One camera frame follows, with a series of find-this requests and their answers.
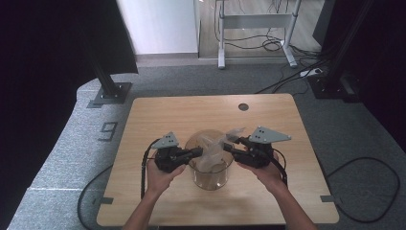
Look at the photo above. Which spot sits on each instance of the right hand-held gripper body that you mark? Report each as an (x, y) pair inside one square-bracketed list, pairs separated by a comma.
[(258, 155)]

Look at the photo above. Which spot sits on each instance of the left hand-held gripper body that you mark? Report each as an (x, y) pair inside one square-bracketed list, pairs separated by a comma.
[(167, 159)]

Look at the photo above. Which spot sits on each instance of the clear plastic bag yellow print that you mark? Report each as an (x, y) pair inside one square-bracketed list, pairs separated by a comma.
[(214, 153)]

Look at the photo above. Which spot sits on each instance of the clear glass jar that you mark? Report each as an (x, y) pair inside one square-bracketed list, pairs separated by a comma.
[(210, 180)]

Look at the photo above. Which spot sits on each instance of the person's left hand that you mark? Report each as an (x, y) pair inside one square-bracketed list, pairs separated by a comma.
[(159, 180)]

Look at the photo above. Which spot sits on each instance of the person's right hand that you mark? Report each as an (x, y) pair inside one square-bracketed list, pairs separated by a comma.
[(269, 177)]

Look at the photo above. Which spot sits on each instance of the dark tape floor mark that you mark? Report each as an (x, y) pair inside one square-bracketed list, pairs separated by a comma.
[(105, 139)]

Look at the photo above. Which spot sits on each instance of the black metal stand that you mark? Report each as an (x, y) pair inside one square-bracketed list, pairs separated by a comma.
[(328, 87), (110, 92)]

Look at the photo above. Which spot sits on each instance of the white power strip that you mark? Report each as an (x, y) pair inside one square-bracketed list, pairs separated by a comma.
[(311, 72)]

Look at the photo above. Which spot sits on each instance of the white partition panel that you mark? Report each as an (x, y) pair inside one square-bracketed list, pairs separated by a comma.
[(159, 25)]

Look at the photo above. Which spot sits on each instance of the dark curtain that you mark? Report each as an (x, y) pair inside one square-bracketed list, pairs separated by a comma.
[(383, 64), (38, 64)]

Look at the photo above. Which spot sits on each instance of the white desk frame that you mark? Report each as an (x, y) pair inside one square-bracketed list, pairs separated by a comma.
[(255, 20)]

